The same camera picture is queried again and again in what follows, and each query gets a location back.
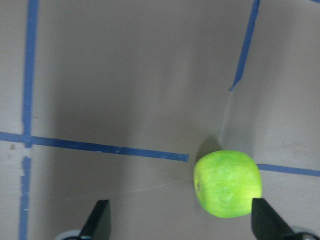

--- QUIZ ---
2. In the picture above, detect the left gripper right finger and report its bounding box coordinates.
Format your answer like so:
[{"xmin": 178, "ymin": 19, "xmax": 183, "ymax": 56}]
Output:
[{"xmin": 251, "ymin": 198, "xmax": 295, "ymax": 240}]

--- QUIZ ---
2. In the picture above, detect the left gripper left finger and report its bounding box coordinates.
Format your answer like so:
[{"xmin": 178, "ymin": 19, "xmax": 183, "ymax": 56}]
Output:
[{"xmin": 78, "ymin": 199, "xmax": 111, "ymax": 240}]

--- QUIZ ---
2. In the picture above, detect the green apple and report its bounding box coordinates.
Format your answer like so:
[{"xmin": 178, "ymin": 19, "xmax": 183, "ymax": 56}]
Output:
[{"xmin": 193, "ymin": 150, "xmax": 263, "ymax": 219}]

